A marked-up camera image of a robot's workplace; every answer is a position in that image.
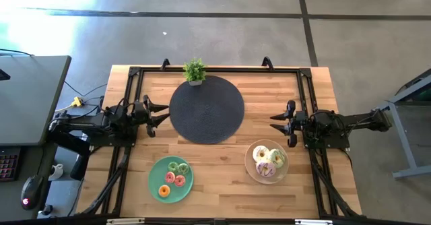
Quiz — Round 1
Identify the black backlit keyboard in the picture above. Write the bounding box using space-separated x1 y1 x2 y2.
0 146 22 183

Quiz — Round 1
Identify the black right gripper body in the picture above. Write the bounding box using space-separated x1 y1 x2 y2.
285 99 308 149

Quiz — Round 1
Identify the light grey desk top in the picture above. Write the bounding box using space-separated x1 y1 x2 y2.
0 55 73 148

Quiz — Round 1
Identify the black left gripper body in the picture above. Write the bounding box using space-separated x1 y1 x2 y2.
132 94 158 139

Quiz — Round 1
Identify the small green potted plant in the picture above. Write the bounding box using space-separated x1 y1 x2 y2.
182 57 207 88

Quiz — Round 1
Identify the black computer mouse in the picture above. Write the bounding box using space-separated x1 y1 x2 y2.
20 174 45 211

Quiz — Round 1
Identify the dark grey desk top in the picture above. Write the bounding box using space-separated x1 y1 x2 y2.
0 141 59 220

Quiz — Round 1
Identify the small orange frosted donut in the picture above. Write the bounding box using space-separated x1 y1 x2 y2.
158 184 172 199

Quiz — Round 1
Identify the black angled support post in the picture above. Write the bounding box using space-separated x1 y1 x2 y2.
46 125 92 182

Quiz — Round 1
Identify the silver metal bracket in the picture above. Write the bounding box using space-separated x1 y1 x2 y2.
294 219 334 225
106 218 146 225

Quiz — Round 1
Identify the white cup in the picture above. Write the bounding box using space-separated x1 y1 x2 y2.
48 163 65 182

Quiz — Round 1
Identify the beige translucent plate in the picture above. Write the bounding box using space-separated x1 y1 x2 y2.
244 139 290 185

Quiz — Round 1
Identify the grey metal table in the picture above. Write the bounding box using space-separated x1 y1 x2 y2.
372 68 431 181

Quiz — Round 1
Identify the dark grey round placemat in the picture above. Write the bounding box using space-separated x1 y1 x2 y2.
168 75 246 146

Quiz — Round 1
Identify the small black knob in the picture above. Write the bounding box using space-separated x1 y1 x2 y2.
39 203 55 217

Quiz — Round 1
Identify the thin black cable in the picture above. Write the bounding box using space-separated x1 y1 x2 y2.
63 79 109 98

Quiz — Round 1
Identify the black aluminium table frame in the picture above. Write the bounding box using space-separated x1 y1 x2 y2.
77 65 364 220

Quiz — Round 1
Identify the large pink drizzled donut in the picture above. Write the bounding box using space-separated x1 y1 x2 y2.
255 159 277 179

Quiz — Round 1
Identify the large white frosted donut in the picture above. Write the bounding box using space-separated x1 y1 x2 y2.
252 145 271 163

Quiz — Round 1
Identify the teal round plate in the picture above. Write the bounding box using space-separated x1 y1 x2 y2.
147 155 195 205

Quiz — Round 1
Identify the large pale green frosted donut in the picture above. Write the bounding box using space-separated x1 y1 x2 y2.
267 148 286 169

